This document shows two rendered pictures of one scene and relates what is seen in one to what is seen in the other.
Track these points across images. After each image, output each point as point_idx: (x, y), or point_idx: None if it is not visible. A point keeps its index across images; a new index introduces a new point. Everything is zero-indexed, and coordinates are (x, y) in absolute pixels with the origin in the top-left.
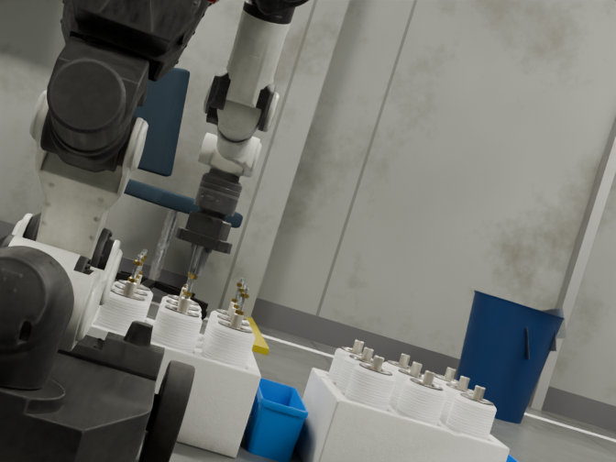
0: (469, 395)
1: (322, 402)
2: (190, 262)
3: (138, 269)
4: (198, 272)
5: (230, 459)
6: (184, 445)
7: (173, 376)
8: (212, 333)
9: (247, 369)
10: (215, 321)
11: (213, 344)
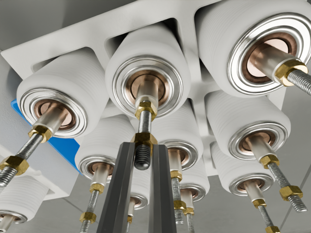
0: None
1: (8, 129)
2: (161, 169)
3: (276, 174)
4: (120, 147)
5: (60, 19)
6: (101, 7)
7: None
8: (86, 83)
9: (30, 66)
10: (117, 150)
11: (80, 69)
